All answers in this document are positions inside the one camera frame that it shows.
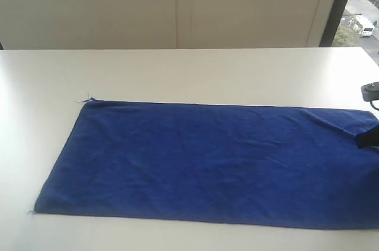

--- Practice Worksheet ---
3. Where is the white van outside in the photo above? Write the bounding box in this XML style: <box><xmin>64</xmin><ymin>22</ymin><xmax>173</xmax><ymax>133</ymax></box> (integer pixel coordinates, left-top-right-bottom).
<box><xmin>349</xmin><ymin>15</ymin><xmax>375</xmax><ymax>37</ymax></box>

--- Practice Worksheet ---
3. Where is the dark window frame post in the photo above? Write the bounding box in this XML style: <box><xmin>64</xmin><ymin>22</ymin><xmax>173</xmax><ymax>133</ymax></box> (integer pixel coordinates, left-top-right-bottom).
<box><xmin>319</xmin><ymin>0</ymin><xmax>348</xmax><ymax>47</ymax></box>

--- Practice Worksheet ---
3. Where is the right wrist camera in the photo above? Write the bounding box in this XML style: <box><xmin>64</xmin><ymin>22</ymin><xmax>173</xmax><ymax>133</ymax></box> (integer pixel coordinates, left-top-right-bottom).
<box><xmin>361</xmin><ymin>82</ymin><xmax>379</xmax><ymax>111</ymax></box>

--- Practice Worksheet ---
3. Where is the blue microfibre towel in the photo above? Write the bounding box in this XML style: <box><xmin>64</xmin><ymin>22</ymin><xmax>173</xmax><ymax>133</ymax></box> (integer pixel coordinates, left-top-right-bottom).
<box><xmin>34</xmin><ymin>98</ymin><xmax>378</xmax><ymax>230</ymax></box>

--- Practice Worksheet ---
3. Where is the beige partition panel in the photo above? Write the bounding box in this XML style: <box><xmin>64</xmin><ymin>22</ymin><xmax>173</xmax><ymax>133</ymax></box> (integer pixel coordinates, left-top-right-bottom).
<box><xmin>1</xmin><ymin>0</ymin><xmax>334</xmax><ymax>49</ymax></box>

